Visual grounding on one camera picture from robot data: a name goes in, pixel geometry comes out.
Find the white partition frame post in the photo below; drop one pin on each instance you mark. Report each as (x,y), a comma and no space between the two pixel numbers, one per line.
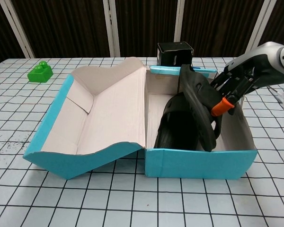
(179,21)
(19,30)
(260,26)
(111,28)

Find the green toy building block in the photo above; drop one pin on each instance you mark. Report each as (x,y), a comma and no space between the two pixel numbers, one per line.
(40,74)

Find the white black-grid checkered tablecloth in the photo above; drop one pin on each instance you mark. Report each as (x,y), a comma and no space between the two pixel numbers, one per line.
(61,201)

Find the black square cup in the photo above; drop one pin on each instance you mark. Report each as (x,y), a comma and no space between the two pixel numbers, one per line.
(175,56)

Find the light blue shoebox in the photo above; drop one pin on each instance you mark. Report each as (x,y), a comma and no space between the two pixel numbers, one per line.
(191,163)

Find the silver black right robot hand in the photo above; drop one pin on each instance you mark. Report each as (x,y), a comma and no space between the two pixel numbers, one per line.
(258,63)

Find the black rubber slipper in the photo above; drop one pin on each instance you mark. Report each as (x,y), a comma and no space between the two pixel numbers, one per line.
(177,127)
(198,94)

